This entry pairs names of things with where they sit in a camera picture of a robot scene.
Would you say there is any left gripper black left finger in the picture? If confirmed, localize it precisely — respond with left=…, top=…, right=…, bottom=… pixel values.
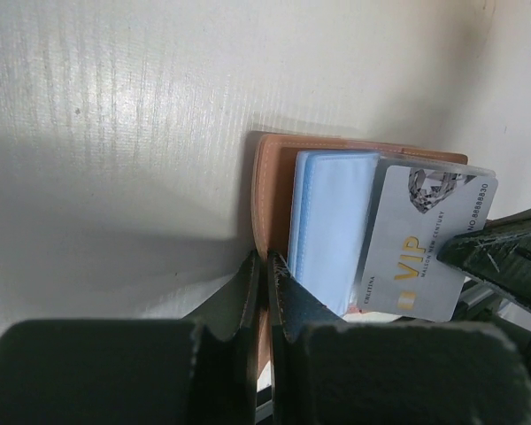
left=0, top=252, right=261, bottom=424

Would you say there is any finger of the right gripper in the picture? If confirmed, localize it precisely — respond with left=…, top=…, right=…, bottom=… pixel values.
left=437, top=209, right=531, bottom=313

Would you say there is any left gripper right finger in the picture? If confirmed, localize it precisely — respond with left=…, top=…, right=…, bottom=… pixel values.
left=267, top=252, right=531, bottom=424

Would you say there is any silver VIP card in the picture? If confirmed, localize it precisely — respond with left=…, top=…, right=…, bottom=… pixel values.
left=350, top=158, right=498, bottom=322

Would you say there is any brown leather card holder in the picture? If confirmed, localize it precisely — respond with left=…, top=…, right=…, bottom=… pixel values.
left=250, top=131, right=469, bottom=386

